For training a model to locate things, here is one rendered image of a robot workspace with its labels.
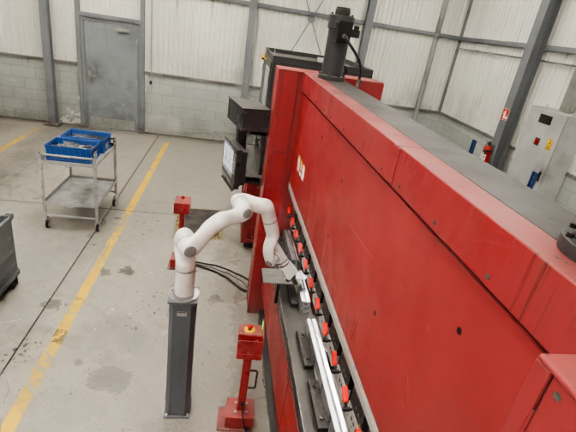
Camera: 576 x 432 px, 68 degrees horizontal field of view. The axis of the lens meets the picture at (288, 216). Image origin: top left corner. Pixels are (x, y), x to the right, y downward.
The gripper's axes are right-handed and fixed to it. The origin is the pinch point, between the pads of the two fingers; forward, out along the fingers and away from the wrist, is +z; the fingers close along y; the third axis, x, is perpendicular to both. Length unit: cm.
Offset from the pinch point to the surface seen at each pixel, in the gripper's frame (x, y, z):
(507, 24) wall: 42, 721, 9
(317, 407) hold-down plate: -56, -68, 25
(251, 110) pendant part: 51, 89, -107
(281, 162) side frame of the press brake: 44, 84, -59
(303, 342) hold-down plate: -23.7, -34.5, 18.2
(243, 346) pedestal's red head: 9, -53, 7
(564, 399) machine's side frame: -197, -116, -78
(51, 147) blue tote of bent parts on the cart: 300, 25, -174
